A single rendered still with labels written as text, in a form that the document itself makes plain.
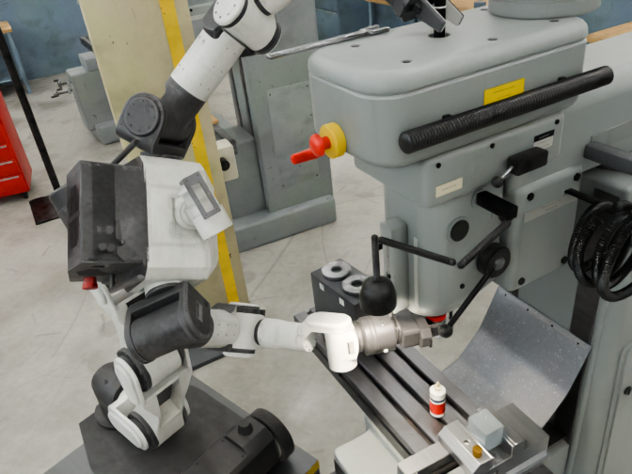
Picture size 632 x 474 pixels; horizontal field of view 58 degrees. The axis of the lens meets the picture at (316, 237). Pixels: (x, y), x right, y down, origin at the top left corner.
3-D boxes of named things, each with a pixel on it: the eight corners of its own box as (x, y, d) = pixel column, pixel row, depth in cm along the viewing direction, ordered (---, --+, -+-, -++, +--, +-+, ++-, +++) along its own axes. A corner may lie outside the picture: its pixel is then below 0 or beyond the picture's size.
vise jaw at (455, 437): (472, 481, 126) (473, 468, 124) (437, 440, 136) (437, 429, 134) (493, 468, 128) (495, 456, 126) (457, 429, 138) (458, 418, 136)
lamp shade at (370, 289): (353, 308, 112) (350, 282, 109) (372, 289, 117) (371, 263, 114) (384, 321, 108) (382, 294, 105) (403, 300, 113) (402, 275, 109)
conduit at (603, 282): (597, 320, 114) (616, 230, 103) (534, 281, 126) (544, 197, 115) (657, 286, 121) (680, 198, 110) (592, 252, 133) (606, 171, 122)
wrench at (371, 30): (273, 61, 96) (272, 56, 96) (262, 57, 99) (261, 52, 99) (389, 31, 106) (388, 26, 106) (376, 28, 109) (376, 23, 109)
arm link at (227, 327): (216, 352, 146) (172, 355, 125) (223, 301, 148) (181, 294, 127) (259, 357, 143) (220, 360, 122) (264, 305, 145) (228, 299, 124)
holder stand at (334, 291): (357, 354, 173) (354, 302, 162) (315, 319, 189) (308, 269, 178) (387, 336, 178) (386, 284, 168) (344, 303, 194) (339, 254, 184)
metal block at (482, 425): (483, 453, 130) (485, 435, 127) (466, 434, 135) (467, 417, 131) (502, 443, 132) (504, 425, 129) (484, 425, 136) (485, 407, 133)
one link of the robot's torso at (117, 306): (120, 385, 170) (61, 250, 148) (168, 351, 181) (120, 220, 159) (150, 405, 160) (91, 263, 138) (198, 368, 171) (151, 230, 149)
